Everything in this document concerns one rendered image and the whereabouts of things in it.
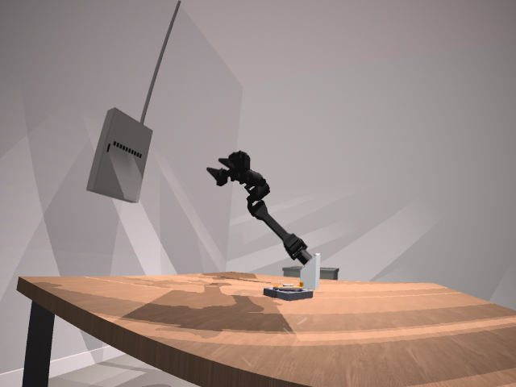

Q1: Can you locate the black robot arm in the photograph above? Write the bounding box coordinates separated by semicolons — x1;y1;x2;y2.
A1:
244;171;312;265

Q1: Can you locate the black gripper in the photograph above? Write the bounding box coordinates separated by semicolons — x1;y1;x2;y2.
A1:
206;153;252;186

